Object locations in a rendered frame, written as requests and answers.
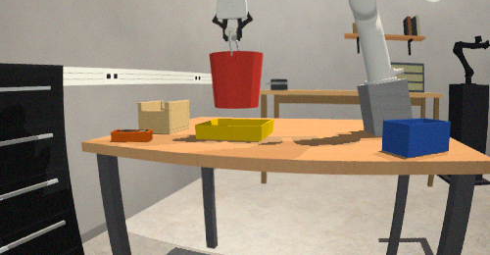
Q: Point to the blue open-top bin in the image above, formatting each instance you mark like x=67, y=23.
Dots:
x=415, y=137

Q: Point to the tan wooden crate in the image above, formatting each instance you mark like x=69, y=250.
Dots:
x=175, y=117

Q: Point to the yellow shallow tray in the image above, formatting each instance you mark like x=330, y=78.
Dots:
x=235, y=129

